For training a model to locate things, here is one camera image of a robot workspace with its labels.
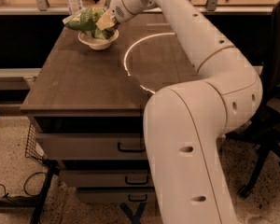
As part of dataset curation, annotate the black wire mesh basket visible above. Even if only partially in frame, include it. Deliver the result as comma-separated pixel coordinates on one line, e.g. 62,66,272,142
25,124,47,163

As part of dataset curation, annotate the green jalapeno chip bag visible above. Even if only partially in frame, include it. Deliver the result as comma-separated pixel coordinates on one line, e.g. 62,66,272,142
63,7,115,40

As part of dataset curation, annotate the white paper bowl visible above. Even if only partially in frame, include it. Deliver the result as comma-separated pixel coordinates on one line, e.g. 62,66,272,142
77,31,119,50

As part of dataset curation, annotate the middle grey drawer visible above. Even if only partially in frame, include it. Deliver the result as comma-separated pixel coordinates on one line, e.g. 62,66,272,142
60,170,153,188

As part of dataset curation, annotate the black office chair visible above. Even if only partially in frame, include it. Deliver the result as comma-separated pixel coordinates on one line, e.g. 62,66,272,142
227,1,280,198

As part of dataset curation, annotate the black metal stand leg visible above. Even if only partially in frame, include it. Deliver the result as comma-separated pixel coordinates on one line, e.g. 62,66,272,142
0,161,57,224

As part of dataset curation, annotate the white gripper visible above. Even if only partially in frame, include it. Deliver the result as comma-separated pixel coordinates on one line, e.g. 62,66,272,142
96,0,137,31

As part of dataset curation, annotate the black floor cable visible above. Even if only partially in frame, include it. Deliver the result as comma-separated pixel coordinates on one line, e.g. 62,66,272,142
0,171,49,199

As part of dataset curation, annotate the bottom grey drawer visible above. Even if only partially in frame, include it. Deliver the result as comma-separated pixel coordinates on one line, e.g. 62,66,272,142
76,188,156,203

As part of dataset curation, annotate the top grey drawer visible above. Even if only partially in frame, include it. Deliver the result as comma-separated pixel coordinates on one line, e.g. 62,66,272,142
36,133,147,161

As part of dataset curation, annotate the grey drawer cabinet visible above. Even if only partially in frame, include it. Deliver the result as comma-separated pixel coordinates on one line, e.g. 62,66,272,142
20,12,203,204

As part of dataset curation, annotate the grey drawer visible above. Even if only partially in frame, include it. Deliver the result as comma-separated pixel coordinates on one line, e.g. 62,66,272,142
76,188,156,203
60,170,153,188
36,133,147,161

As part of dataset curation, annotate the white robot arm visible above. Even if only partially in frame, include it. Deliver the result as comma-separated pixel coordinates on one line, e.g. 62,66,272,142
98,0,262,224

